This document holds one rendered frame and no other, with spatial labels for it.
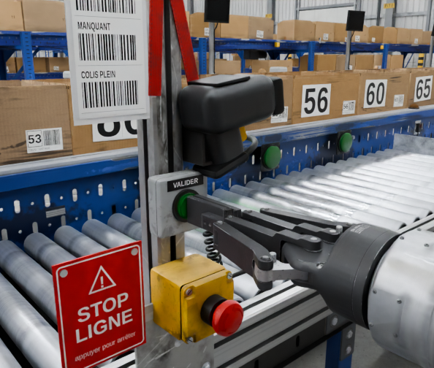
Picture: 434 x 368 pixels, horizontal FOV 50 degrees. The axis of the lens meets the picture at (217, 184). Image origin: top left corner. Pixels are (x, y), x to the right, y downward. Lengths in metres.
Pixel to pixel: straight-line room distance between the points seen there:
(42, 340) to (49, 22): 5.46
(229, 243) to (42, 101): 0.76
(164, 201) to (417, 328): 0.29
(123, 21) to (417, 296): 0.36
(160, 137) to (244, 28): 7.26
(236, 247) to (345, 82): 1.48
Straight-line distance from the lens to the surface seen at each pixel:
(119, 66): 0.49
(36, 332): 0.71
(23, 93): 1.09
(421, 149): 1.99
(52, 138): 1.11
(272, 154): 1.44
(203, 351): 0.66
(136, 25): 0.50
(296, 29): 8.70
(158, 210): 0.51
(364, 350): 2.03
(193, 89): 0.51
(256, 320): 0.73
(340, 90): 1.82
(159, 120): 0.52
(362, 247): 0.35
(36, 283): 0.85
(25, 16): 5.92
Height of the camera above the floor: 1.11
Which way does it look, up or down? 15 degrees down
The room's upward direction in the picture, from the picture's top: straight up
